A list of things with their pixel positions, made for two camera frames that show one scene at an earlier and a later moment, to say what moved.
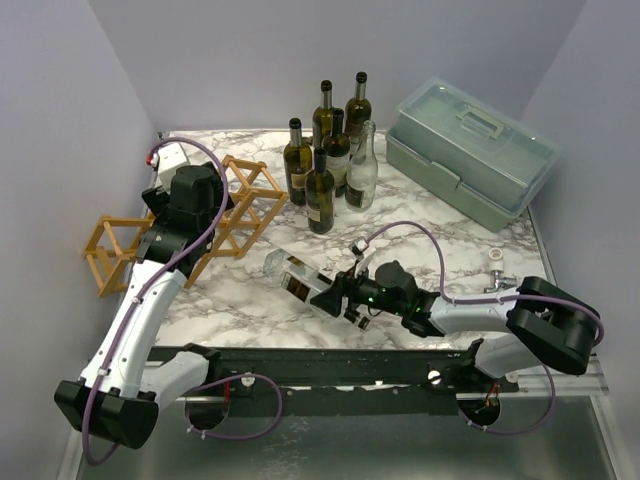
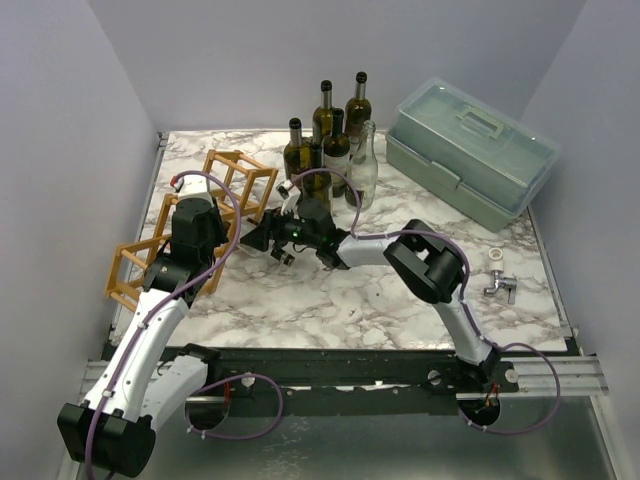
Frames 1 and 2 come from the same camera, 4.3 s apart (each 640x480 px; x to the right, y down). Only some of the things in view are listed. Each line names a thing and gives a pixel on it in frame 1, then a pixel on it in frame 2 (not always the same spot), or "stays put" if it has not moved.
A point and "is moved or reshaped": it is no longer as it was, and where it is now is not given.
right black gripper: x=347 y=292 -> x=268 y=232
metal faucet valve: x=500 y=283 stays put
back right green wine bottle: x=357 y=111 stays put
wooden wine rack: x=255 y=194 is moved or reshaped
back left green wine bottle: x=322 y=118 stays put
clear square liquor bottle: x=300 y=277 -> x=283 y=257
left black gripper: x=158 y=202 -> x=222 y=235
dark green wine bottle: x=338 y=154 stays put
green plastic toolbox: x=469 y=154 stays put
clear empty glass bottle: x=363 y=173 stays put
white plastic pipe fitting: x=495 y=262 stays put
